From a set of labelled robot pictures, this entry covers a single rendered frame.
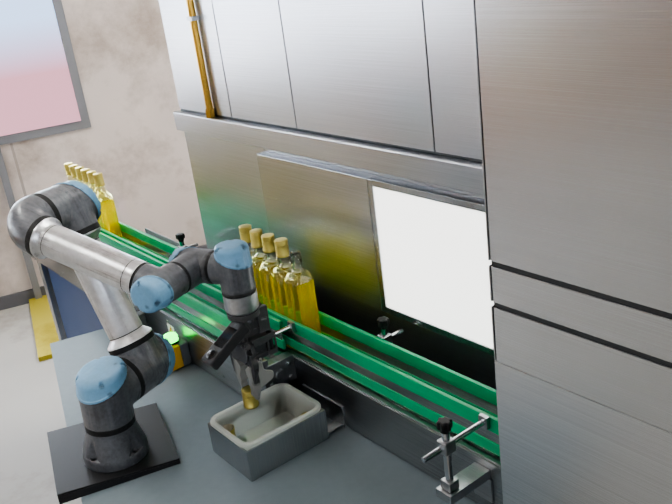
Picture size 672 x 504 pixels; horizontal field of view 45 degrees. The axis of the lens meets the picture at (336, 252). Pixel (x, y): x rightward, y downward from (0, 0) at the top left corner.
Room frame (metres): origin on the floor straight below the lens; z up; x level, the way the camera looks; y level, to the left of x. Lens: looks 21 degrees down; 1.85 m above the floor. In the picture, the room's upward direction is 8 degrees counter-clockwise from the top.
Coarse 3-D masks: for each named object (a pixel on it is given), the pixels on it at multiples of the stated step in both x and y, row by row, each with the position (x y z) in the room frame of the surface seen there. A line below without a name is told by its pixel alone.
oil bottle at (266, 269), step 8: (264, 264) 1.94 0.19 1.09; (272, 264) 1.93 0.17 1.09; (264, 272) 1.94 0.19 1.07; (272, 272) 1.92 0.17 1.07; (264, 280) 1.94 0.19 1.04; (272, 280) 1.92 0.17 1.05; (264, 288) 1.95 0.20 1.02; (272, 288) 1.92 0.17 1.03; (264, 296) 1.95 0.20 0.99; (272, 296) 1.92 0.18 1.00; (272, 304) 1.93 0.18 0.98
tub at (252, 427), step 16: (288, 384) 1.75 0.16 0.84; (272, 400) 1.74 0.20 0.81; (288, 400) 1.74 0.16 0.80; (304, 400) 1.68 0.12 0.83; (224, 416) 1.66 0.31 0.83; (240, 416) 1.68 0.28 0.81; (256, 416) 1.70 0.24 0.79; (272, 416) 1.73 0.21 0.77; (288, 416) 1.72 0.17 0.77; (304, 416) 1.60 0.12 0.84; (224, 432) 1.58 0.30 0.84; (240, 432) 1.67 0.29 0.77; (256, 432) 1.67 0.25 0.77; (272, 432) 1.55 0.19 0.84
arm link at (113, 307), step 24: (48, 192) 1.81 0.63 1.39; (72, 192) 1.84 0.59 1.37; (72, 216) 1.80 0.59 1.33; (96, 216) 1.88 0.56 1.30; (96, 240) 1.83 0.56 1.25; (96, 288) 1.78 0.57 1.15; (96, 312) 1.78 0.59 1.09; (120, 312) 1.77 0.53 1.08; (120, 336) 1.75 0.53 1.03; (144, 336) 1.76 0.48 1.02; (144, 360) 1.73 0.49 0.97; (168, 360) 1.77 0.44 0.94
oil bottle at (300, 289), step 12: (288, 276) 1.85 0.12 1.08; (300, 276) 1.84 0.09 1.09; (288, 288) 1.85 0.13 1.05; (300, 288) 1.83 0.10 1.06; (312, 288) 1.85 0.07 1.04; (288, 300) 1.86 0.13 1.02; (300, 300) 1.83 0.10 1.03; (312, 300) 1.85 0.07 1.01; (300, 312) 1.83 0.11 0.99; (312, 312) 1.84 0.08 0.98; (312, 324) 1.84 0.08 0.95
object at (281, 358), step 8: (288, 352) 1.83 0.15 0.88; (272, 360) 1.80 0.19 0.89; (280, 360) 1.80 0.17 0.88; (288, 360) 1.81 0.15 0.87; (264, 368) 1.77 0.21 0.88; (272, 368) 1.78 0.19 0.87; (280, 368) 1.79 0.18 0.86; (288, 368) 1.81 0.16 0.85; (280, 376) 1.79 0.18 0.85; (288, 376) 1.81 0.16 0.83; (296, 376) 1.82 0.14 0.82; (272, 384) 1.77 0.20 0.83
